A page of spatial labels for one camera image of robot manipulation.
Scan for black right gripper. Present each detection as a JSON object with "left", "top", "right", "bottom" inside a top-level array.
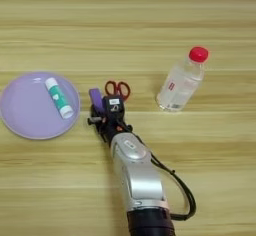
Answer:
[{"left": 87, "top": 101, "right": 134, "bottom": 144}]

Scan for purple rectangular eraser block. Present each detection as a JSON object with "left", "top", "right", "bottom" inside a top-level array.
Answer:
[{"left": 88, "top": 87, "right": 105, "bottom": 113}]

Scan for red handled scissors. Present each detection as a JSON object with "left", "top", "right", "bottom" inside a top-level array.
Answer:
[{"left": 104, "top": 80, "right": 131, "bottom": 102}]

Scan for green white glue stick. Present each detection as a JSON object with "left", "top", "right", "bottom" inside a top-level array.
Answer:
[{"left": 44, "top": 77, "right": 75, "bottom": 120}]

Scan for clear bottle red cap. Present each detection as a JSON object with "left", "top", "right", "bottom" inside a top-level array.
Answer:
[{"left": 155, "top": 46, "right": 210, "bottom": 113}]

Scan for black box white label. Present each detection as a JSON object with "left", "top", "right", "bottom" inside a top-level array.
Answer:
[{"left": 102, "top": 95, "right": 126, "bottom": 121}]

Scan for purple round plate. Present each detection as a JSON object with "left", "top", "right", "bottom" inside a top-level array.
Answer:
[{"left": 0, "top": 71, "right": 82, "bottom": 141}]

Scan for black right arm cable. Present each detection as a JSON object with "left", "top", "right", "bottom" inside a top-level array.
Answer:
[{"left": 116, "top": 119, "right": 197, "bottom": 222}]

